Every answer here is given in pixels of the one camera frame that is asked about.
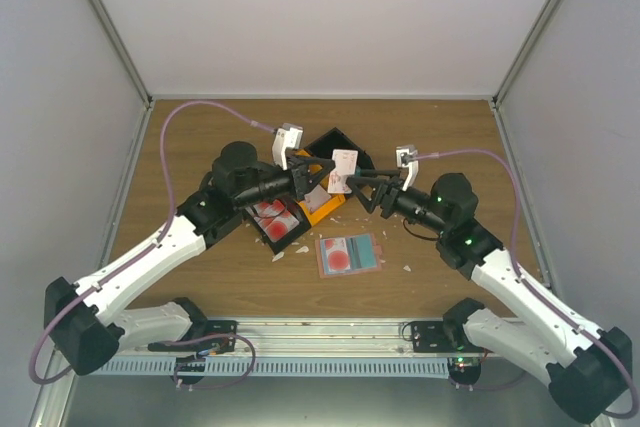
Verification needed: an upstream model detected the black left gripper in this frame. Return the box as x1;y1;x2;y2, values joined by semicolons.
236;154;336;209

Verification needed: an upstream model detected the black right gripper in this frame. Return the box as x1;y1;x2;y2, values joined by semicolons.
347;169;450;236

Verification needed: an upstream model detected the teal credit card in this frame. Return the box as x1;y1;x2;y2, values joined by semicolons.
353;235;377;270

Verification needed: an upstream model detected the red circle credit card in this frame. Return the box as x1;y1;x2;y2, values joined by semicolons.
322;237;351;275

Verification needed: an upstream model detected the pink leather card holder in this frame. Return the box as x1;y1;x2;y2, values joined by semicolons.
315;234;383;278

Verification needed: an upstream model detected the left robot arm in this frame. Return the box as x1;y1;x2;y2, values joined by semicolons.
44;141;335;375

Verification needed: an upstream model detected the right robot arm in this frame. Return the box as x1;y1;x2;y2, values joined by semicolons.
347;172;639;424

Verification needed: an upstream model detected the white patterned card stack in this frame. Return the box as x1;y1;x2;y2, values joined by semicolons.
304;187;332;214

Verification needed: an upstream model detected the black bin with teal cards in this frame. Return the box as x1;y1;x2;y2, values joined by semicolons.
303;127;375;170

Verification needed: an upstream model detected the red circle card stack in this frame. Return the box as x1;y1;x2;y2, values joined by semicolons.
250;200;300;243

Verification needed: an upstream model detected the black bin with red cards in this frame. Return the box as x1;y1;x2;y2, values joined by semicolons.
244;197;311;255

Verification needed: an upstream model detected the yellow plastic bin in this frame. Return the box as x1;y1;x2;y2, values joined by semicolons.
297;174;347;227

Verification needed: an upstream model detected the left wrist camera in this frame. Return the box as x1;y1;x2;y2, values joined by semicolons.
271;123;304;170

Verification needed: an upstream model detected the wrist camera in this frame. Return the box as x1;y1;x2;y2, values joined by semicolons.
271;123;304;170
395;145;419;191

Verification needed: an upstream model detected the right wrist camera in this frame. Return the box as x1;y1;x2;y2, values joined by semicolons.
395;145;419;191

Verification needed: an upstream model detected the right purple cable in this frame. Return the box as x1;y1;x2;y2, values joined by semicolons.
417;147;639;419

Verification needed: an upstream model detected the purple cable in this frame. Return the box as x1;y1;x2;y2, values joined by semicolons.
417;147;639;419
27;99;276;386

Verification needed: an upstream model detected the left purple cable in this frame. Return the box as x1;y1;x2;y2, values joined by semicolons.
27;99;276;386

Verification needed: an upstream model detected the aluminium mounting rail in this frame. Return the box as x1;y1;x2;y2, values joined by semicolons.
119;316;501;356

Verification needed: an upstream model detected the slotted cable duct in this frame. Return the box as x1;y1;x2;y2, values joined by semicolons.
96;355;449;379

